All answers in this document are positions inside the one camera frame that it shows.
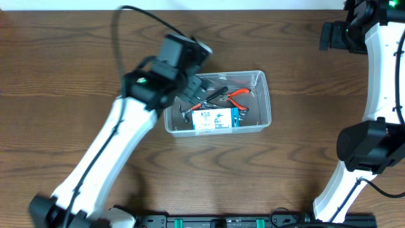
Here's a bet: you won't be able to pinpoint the small black red hammer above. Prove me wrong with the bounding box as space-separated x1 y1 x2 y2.
179 86 228 124

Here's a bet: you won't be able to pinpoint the red handled pliers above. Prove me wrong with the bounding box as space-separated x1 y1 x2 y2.
219 88 251 111

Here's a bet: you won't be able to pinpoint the blue white screwdriver box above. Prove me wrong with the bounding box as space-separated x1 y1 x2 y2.
192 108 240 130

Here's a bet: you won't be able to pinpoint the silver combination wrench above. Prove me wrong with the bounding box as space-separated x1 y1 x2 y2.
238 110 249 124

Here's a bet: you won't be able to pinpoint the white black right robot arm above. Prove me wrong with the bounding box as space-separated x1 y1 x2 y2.
311 0 404 227

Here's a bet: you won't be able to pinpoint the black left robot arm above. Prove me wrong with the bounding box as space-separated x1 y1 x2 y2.
28 34 213 227

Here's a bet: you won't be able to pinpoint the clear plastic container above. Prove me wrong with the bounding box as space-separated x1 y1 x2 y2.
164 70 271 137

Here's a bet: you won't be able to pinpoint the black mounting rail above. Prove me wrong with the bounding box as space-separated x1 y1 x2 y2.
104 205 377 228

